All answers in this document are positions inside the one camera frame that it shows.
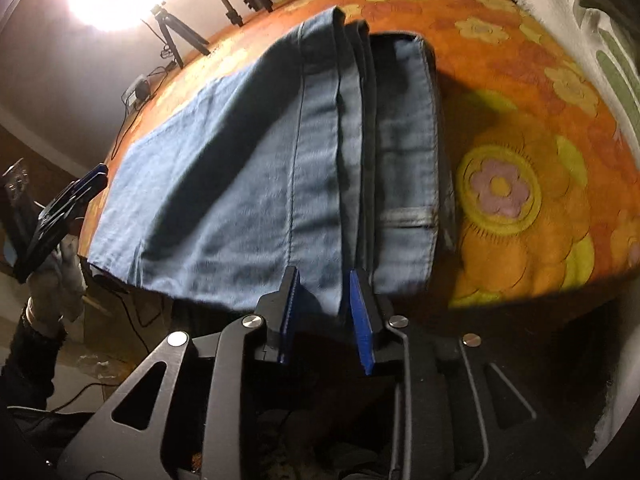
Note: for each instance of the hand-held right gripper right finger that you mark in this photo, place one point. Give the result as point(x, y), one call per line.
point(361, 325)

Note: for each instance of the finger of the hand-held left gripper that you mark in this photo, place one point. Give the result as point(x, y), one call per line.
point(94, 177)

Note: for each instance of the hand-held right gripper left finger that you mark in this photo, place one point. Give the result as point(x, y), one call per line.
point(290, 320)

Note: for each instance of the light blue denim pants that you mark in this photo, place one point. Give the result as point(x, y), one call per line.
point(225, 185)

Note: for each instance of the person's left forearm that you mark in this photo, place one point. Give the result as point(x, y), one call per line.
point(27, 360)

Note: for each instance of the person's left hand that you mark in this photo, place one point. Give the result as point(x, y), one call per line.
point(57, 280)

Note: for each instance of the white power strip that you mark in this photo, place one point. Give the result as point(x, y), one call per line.
point(131, 94)

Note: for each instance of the small black tripod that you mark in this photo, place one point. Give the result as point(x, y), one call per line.
point(175, 35)

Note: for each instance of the orange floral blanket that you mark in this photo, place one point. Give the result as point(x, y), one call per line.
point(525, 110)

